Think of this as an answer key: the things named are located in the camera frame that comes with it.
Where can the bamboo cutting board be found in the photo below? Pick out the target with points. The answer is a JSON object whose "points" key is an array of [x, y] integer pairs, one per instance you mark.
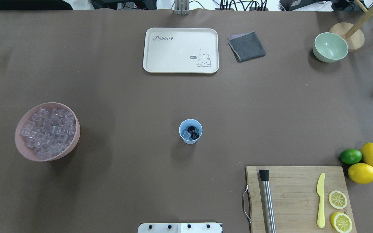
{"points": [[294, 197]]}

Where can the light blue plastic cup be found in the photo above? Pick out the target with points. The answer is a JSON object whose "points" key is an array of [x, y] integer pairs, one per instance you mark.
{"points": [[185, 124]]}

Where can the green lime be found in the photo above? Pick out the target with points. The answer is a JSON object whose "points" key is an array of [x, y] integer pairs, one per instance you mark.
{"points": [[350, 156]]}

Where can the mint green bowl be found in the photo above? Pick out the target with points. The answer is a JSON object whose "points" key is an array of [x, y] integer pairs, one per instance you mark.
{"points": [[330, 47]]}

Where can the pink bowl of ice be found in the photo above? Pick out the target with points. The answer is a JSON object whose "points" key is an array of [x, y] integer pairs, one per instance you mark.
{"points": [[47, 132]]}

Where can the lemon slice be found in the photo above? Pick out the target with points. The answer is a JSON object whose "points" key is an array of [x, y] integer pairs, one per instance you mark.
{"points": [[337, 199], [341, 222]]}

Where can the wooden cup tree stand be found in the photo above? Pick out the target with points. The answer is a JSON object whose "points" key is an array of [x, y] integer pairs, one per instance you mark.
{"points": [[352, 34]]}

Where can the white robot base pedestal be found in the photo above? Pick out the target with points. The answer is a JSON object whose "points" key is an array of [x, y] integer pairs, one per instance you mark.
{"points": [[187, 227]]}

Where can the steel muddler black tip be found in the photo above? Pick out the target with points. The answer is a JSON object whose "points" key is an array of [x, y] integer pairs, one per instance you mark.
{"points": [[268, 204]]}

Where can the aluminium frame post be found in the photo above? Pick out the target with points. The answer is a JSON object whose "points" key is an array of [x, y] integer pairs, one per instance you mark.
{"points": [[181, 7]]}

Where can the grey folded cloth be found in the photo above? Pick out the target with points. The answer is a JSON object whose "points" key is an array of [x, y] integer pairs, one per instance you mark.
{"points": [[246, 46]]}

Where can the cream rabbit tray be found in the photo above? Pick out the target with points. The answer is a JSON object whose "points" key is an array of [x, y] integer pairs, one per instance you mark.
{"points": [[181, 50]]}

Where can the yellow plastic knife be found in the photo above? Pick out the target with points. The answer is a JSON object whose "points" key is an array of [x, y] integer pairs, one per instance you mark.
{"points": [[320, 193]]}

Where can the clear ice cube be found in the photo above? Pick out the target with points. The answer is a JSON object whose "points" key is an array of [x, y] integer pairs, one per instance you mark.
{"points": [[186, 135]]}

